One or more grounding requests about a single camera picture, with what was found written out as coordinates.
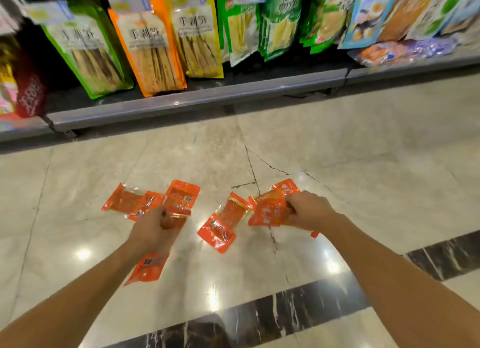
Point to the orange snack packet white print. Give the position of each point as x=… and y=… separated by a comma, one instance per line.
x=269, y=210

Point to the person's left forearm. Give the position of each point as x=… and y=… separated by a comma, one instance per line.
x=63, y=306

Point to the dark green bamboo packet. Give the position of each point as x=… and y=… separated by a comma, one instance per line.
x=279, y=25

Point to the dark red snack packet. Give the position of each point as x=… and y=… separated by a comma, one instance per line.
x=32, y=93

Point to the yellow bamboo shoot packet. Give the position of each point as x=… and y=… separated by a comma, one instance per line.
x=198, y=40

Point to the person's right fingers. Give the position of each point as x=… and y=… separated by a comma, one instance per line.
x=291, y=209

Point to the person's left fingers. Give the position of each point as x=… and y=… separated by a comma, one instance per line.
x=170, y=220

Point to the green bamboo shoot packet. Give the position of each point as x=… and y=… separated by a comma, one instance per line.
x=90, y=55

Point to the person's right forearm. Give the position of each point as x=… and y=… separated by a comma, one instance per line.
x=401, y=287

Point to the yellow pink snack packet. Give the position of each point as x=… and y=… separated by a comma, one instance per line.
x=6, y=81

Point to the flat orange purple packets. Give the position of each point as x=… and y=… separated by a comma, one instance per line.
x=397, y=51

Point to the white green snack packet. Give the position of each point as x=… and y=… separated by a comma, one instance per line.
x=435, y=14

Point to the person's right hand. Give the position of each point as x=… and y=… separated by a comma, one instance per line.
x=311, y=211

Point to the person's left hand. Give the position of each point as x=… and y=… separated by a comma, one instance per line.
x=146, y=233

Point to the orange bamboo shoot packet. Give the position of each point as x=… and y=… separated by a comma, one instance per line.
x=152, y=55

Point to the long orange snack packet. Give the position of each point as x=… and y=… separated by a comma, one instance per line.
x=148, y=269

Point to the grey metal shelf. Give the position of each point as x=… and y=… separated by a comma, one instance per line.
x=22, y=128
x=195, y=96
x=412, y=69

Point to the tan orange snack packet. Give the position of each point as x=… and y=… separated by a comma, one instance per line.
x=403, y=14

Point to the green packet with red label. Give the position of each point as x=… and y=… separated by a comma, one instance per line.
x=330, y=21

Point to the green white bamboo packet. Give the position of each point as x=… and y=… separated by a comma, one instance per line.
x=242, y=33

